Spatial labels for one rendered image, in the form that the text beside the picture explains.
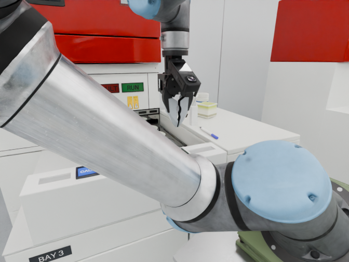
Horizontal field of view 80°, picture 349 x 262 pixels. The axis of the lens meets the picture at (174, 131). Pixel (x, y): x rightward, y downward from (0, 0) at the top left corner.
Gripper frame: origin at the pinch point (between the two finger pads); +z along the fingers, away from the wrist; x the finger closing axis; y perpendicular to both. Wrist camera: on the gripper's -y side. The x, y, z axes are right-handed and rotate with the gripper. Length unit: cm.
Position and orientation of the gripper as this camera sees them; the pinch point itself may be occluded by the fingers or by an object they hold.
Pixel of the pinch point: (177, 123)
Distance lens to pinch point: 60.4
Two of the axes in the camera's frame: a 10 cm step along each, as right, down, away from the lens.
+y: -3.9, -3.0, 8.7
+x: -9.2, 1.3, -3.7
